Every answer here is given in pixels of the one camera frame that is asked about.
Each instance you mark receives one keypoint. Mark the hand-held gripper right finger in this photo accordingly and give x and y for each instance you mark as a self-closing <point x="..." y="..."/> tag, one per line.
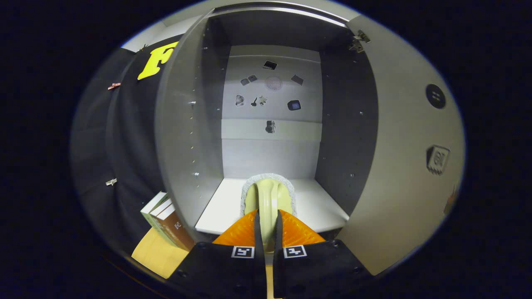
<point x="278" y="270"/>

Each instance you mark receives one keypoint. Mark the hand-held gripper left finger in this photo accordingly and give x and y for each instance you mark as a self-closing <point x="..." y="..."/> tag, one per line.
<point x="259" y="270"/>

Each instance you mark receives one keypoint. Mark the pale yellow brush grey bristles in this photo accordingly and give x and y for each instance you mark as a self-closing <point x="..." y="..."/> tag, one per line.
<point x="268" y="199"/>

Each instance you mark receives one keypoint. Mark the brown book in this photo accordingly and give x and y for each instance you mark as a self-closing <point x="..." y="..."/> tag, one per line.
<point x="174" y="232"/>

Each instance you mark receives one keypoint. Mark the grey cabinet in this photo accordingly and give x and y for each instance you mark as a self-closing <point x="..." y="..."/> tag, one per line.
<point x="270" y="153"/>

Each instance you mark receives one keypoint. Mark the silver clip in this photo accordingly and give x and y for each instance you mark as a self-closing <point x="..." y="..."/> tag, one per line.
<point x="111" y="182"/>

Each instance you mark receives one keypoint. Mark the black backdrop cloth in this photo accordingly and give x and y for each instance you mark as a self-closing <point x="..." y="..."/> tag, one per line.
<point x="124" y="145"/>

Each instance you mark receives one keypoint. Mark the pink clothes peg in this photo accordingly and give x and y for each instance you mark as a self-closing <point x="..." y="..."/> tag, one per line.
<point x="114" y="86"/>

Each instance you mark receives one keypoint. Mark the metal door hinge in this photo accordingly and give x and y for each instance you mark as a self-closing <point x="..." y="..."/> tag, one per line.
<point x="359" y="40"/>

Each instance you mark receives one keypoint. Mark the black cloth clip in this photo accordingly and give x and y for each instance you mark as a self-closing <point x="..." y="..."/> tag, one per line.
<point x="143" y="47"/>

